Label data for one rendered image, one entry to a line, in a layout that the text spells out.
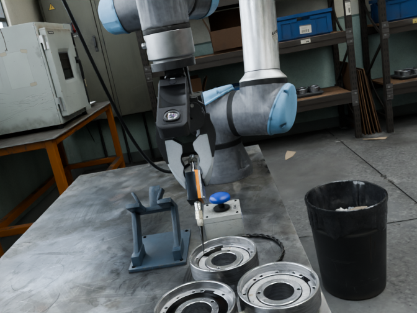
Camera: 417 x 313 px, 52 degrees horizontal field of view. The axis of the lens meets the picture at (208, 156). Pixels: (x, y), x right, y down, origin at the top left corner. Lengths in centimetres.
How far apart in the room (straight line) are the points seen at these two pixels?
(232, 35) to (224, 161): 299
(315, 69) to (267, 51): 365
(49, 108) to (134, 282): 216
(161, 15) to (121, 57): 373
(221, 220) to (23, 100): 221
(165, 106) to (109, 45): 379
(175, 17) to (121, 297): 43
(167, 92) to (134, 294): 31
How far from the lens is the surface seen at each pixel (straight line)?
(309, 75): 466
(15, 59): 284
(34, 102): 283
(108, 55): 442
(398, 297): 201
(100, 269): 81
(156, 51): 67
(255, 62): 102
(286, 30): 410
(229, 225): 79
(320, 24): 416
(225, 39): 400
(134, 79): 438
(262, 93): 100
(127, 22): 82
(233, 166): 107
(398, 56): 493
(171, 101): 63
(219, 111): 104
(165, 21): 66
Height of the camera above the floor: 115
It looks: 15 degrees down
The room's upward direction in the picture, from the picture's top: 11 degrees counter-clockwise
